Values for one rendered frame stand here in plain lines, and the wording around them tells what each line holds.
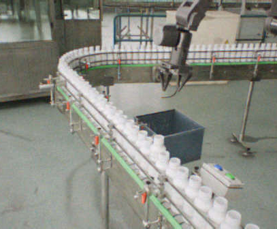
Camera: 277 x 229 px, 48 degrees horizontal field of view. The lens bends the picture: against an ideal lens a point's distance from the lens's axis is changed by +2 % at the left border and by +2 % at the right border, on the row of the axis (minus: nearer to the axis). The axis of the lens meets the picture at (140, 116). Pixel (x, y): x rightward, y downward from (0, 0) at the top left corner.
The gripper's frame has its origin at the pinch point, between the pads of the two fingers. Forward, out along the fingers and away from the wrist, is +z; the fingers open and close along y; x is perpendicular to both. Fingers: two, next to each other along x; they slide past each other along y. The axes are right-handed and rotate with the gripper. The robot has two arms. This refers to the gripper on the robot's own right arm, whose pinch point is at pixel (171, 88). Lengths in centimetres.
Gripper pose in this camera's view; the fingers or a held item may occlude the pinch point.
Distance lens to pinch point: 110.8
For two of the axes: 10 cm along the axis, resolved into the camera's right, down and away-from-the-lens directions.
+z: -1.8, 9.2, 3.4
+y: -8.6, 0.2, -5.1
